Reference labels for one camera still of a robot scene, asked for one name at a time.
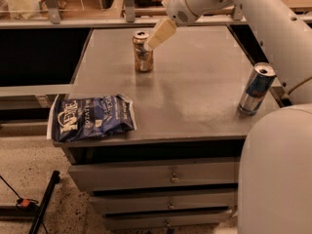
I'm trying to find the orange soda can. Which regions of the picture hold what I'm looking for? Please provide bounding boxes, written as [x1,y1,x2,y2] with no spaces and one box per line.
[133,30,153,72]

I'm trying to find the top grey drawer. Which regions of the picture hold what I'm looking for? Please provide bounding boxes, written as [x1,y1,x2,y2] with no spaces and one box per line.
[68,157,239,192]

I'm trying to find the blue silver energy drink can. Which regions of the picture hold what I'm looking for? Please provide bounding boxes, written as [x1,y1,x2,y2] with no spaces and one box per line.
[238,62,276,115]

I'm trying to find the grey drawer cabinet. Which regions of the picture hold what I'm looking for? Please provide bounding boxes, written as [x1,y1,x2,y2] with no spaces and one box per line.
[62,26,279,219]

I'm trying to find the middle grey drawer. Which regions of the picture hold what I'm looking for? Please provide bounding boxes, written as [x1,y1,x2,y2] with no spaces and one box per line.
[90,189,236,215]

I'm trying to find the orange cable clamp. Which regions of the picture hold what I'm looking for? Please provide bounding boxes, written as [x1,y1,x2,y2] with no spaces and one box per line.
[16,198,38,211]

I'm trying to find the black tripod leg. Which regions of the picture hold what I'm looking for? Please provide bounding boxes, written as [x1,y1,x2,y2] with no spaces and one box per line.
[28,171,60,234]

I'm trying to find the grey metal shelf rail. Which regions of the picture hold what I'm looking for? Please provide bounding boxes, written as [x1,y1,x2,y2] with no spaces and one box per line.
[0,0,312,30]

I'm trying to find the grey drawer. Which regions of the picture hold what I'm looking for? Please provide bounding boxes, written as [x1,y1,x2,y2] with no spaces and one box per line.
[104,209,232,230]
[90,189,236,215]
[68,157,239,192]

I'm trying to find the blue chip bag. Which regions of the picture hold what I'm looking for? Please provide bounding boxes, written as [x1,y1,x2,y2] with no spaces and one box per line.
[47,95,137,142]

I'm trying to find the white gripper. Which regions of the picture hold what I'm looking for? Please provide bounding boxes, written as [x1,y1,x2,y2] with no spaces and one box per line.
[144,0,209,51]

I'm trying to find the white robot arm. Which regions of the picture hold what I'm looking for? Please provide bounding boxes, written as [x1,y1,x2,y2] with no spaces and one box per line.
[164,0,312,234]

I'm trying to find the bottom grey drawer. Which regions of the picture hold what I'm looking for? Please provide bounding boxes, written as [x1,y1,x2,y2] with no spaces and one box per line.
[104,209,232,230]

